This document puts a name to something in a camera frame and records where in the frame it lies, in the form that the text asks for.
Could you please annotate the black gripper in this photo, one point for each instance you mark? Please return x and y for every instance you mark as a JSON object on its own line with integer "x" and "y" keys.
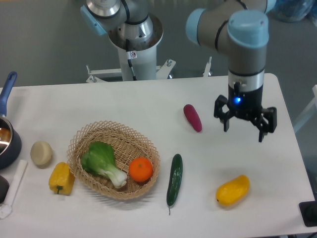
{"x": 247, "y": 106}

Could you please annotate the yellow mango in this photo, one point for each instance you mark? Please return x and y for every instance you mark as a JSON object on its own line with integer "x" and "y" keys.
{"x": 233, "y": 191}

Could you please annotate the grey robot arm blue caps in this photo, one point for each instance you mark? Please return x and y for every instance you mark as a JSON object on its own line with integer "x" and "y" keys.
{"x": 237, "y": 28}

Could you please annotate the purple sweet potato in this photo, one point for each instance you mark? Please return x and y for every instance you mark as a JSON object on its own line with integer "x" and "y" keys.
{"x": 192, "y": 117}

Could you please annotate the green cucumber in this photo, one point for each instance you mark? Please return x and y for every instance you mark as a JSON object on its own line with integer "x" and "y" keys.
{"x": 176, "y": 172}

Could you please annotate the blue plastic bag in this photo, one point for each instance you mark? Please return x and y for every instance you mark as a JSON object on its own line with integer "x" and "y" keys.
{"x": 292, "y": 10}

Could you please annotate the black device right edge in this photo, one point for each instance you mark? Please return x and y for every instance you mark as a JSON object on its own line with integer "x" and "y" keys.
{"x": 309, "y": 213}

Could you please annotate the orange fruit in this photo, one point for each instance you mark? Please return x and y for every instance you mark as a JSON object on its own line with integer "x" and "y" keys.
{"x": 140, "y": 169}

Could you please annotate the woven wicker basket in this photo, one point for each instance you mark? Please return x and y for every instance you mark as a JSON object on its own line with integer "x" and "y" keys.
{"x": 127, "y": 143}

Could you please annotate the green bok choy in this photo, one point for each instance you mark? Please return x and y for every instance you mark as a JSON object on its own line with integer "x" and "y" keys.
{"x": 100, "y": 160}

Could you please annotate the yellow bell pepper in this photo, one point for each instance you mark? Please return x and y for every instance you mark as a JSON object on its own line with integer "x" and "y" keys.
{"x": 62, "y": 179}

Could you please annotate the beige round bun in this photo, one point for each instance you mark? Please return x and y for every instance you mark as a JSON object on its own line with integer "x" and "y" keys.
{"x": 41, "y": 153}

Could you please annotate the dark round object left edge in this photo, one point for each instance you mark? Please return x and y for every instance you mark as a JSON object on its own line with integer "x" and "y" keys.
{"x": 4, "y": 187}

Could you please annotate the white frame right edge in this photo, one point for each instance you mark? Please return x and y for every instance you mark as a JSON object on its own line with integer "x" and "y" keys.
{"x": 307, "y": 112}

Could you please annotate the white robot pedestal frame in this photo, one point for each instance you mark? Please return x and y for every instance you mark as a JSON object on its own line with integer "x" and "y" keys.
{"x": 137, "y": 50}

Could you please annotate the blue saucepan with handle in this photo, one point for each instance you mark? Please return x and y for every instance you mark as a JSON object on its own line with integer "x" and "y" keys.
{"x": 10, "y": 141}

